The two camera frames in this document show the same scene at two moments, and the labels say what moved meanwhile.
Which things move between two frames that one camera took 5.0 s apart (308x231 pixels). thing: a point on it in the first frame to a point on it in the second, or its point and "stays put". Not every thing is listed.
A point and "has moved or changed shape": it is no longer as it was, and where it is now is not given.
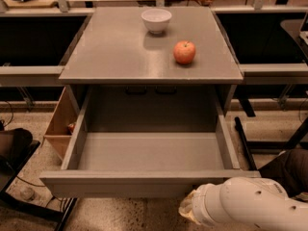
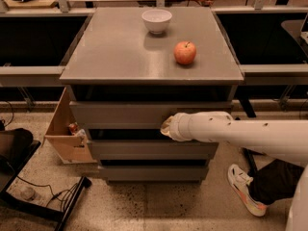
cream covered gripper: (199, 205) to (177, 128)
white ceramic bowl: (156, 19) stays put
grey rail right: (275, 73) stays put
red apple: (184, 52) stays put
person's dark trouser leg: (290, 169) stays put
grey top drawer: (146, 142) has moved or changed shape
